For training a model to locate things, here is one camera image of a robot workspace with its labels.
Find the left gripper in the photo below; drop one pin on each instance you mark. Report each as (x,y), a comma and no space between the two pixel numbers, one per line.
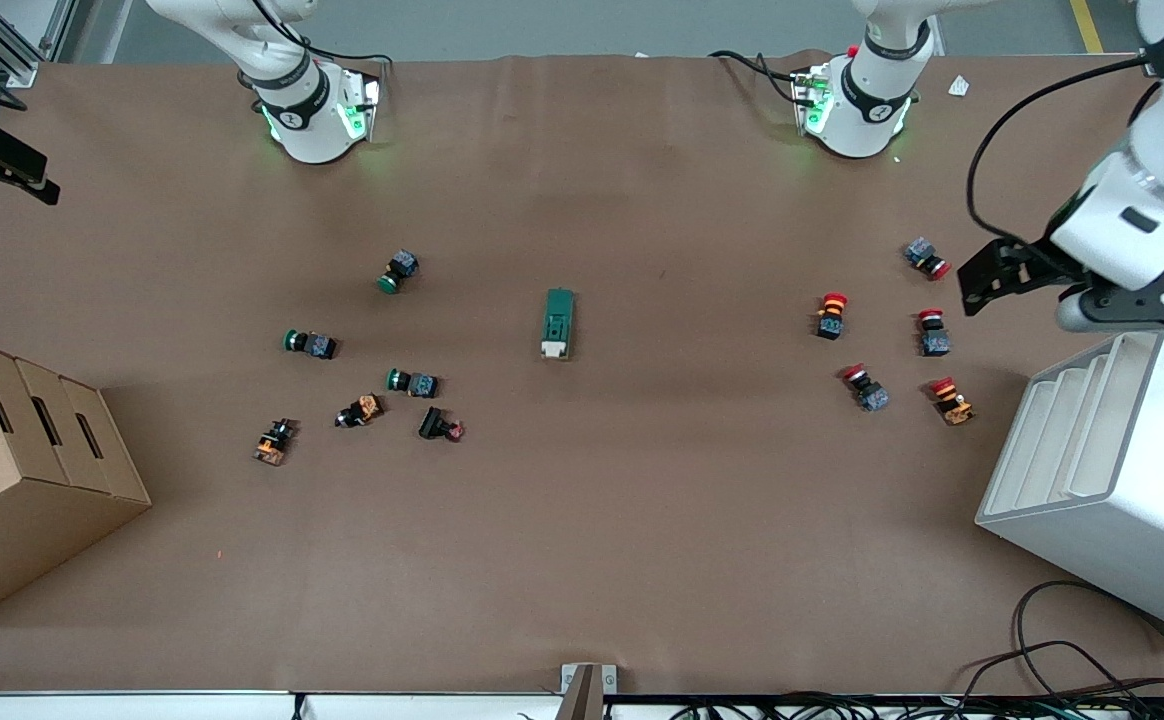
(1025,262)

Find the green load switch white lever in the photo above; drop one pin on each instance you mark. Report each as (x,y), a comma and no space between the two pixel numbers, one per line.
(558,320)

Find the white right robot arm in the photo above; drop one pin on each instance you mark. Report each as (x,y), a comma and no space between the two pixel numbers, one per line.
(307,120)

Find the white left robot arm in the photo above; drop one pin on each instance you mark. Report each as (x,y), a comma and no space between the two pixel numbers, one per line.
(857,110)

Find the red push button blue block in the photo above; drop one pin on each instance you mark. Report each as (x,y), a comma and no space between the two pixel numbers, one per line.
(869,390)
(925,256)
(934,338)

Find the red push button orange block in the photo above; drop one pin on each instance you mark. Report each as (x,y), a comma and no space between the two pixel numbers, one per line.
(952,402)
(831,318)

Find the small white paper scrap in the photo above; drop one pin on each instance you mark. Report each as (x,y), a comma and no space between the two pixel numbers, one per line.
(959,86)

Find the white stepped plastic rack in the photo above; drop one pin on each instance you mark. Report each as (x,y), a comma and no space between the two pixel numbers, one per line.
(1122,500)

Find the brown cardboard box with slots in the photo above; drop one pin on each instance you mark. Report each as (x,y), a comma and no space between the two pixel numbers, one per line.
(12,500)

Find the black push button orange block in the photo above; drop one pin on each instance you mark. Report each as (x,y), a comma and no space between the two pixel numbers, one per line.
(362,410)
(274,442)

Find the brown paper table cover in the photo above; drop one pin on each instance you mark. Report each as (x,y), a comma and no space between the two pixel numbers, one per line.
(642,520)

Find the aluminium frame profile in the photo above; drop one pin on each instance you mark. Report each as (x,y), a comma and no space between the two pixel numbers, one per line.
(22,75)

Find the green push button switch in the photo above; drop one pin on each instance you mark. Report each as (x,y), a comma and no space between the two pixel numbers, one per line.
(399,270)
(417,384)
(314,345)

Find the black switch with red lens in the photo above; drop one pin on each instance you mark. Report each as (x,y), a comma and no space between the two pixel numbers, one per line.
(434,424)

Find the white table edge rail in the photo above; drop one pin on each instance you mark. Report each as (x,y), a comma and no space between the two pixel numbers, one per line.
(142,708)

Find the small metal bracket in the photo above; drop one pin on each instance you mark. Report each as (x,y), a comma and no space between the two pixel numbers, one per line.
(587,690)

